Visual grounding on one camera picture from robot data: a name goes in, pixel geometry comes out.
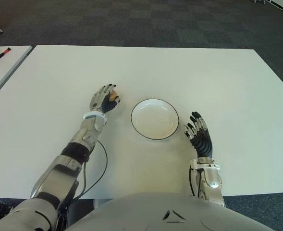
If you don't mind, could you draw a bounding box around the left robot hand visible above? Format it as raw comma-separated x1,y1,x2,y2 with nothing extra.
88,83,122,114

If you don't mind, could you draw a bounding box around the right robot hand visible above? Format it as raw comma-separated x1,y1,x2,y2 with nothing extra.
183,111,214,158

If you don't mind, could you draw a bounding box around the white plate black rim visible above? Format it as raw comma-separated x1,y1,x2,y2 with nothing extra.
130,98,180,141

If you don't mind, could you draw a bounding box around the grey robot torso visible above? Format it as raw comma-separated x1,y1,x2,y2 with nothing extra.
66,191,274,231

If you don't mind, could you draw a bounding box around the white table leg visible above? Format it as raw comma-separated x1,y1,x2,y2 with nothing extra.
93,199,115,209

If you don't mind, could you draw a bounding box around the red and black marker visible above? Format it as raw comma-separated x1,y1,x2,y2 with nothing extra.
0,47,12,59

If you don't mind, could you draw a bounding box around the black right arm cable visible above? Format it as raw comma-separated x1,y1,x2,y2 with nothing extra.
189,167,202,197

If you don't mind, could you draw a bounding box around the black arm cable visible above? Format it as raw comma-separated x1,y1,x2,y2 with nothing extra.
189,167,202,197
71,141,108,200

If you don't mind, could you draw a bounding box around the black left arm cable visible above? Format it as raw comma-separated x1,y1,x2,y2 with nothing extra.
71,141,108,200

